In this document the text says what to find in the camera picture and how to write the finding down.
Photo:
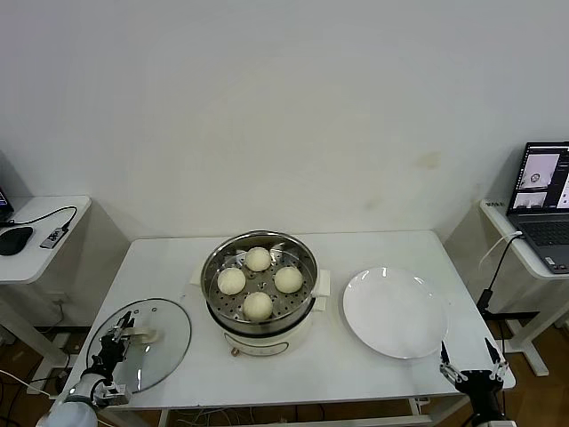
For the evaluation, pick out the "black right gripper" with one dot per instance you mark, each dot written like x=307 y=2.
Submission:
x=482 y=389

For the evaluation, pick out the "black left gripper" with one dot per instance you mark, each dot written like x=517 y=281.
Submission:
x=111 y=356

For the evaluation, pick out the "white steamed baozi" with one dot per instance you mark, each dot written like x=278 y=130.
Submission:
x=258 y=259
x=231 y=281
x=258 y=306
x=288 y=280

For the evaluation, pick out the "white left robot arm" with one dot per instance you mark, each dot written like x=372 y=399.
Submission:
x=73 y=409

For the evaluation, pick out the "stainless steel steamer basket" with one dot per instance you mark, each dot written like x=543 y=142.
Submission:
x=306 y=276

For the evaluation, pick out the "white round plate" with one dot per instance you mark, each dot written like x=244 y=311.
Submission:
x=391 y=311

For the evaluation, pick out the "white side table with mouse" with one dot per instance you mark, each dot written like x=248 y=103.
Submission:
x=40 y=267

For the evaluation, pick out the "grey usb hub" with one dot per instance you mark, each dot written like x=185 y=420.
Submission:
x=55 y=236

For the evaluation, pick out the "white side table with laptop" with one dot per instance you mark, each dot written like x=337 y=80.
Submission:
x=529 y=262

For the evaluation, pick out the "black computer mouse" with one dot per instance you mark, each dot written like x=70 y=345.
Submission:
x=17 y=240

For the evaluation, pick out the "white electric cooker pot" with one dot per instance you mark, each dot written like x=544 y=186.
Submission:
x=266 y=344

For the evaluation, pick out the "grey open laptop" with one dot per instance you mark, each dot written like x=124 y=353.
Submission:
x=544 y=231

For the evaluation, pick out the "dark screen device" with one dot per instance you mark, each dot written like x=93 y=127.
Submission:
x=3 y=202

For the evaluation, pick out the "white table frame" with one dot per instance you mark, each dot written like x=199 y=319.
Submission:
x=420 y=402

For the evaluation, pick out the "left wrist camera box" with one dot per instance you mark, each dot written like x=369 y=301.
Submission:
x=113 y=394

